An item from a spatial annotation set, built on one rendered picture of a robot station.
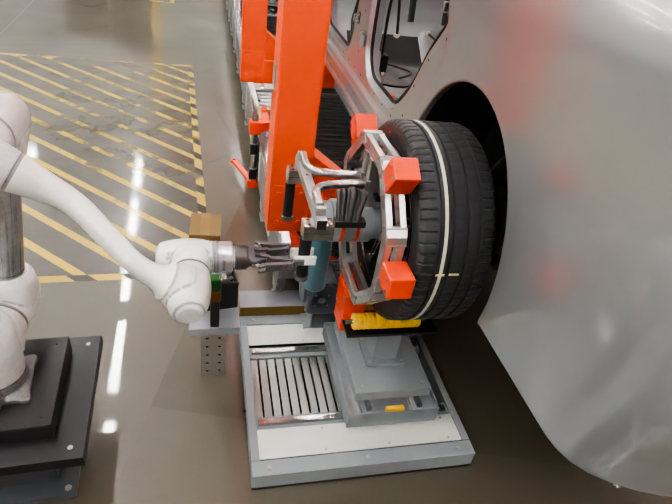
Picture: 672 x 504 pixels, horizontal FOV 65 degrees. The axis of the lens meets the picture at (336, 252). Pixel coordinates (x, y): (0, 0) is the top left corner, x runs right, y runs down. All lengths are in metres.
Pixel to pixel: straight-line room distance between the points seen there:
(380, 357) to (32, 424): 1.19
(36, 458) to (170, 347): 0.83
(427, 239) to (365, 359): 0.79
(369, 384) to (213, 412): 0.62
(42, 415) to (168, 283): 0.65
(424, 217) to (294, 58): 0.78
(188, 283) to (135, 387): 1.02
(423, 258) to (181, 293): 0.65
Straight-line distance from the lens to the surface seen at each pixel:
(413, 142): 1.55
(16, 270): 1.81
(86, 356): 2.03
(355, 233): 1.67
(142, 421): 2.19
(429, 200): 1.46
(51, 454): 1.80
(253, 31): 3.88
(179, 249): 1.47
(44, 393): 1.86
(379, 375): 2.08
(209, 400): 2.23
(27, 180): 1.41
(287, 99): 1.96
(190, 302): 1.32
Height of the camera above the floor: 1.73
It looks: 34 degrees down
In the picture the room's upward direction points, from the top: 10 degrees clockwise
